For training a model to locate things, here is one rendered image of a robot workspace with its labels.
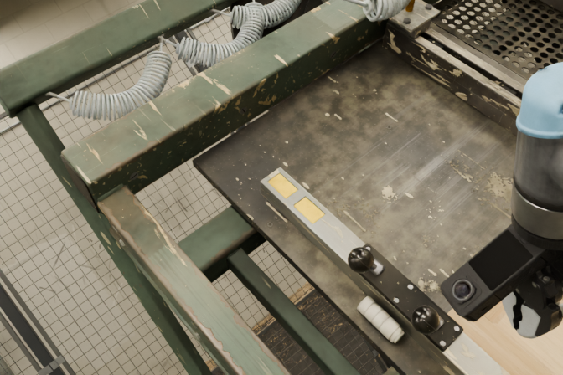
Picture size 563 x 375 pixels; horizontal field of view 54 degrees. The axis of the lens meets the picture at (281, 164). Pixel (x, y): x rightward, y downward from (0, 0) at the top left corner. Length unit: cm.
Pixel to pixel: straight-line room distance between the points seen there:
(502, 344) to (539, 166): 50
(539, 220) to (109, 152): 72
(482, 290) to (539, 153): 17
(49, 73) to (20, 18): 438
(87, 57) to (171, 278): 74
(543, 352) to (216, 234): 58
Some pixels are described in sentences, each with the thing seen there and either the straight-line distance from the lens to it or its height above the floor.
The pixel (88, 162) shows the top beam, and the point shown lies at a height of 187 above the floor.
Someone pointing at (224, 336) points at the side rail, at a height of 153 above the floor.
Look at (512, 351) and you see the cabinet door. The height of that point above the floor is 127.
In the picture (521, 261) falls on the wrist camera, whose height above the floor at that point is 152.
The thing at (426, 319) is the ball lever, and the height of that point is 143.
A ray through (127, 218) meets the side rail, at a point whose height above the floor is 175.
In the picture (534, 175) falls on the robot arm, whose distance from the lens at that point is 51.
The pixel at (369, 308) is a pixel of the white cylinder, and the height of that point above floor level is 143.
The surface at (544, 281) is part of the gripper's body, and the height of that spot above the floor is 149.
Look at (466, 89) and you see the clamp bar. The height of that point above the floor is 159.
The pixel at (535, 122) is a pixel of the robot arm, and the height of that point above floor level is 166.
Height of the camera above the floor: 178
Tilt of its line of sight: 6 degrees down
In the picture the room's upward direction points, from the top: 33 degrees counter-clockwise
